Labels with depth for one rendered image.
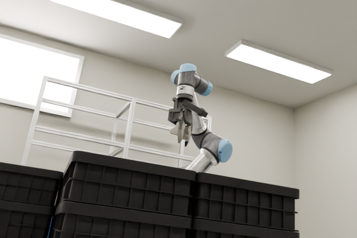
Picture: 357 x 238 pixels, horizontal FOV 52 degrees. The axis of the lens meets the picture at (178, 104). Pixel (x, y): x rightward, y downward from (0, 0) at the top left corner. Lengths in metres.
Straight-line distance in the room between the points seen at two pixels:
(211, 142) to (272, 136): 3.52
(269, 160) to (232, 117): 0.79
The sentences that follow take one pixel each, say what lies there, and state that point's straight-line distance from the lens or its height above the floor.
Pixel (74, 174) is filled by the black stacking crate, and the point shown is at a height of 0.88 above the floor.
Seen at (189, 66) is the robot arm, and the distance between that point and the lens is 1.63.
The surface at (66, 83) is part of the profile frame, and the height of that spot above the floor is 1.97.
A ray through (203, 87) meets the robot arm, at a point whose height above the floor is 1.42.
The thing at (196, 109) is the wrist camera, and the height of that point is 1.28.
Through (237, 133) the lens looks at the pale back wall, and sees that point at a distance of 5.05.
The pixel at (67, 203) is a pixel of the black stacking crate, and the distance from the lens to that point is 0.84.
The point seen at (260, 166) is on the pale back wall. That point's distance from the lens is 5.16.
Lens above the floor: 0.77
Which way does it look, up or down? 20 degrees up
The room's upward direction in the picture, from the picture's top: 7 degrees clockwise
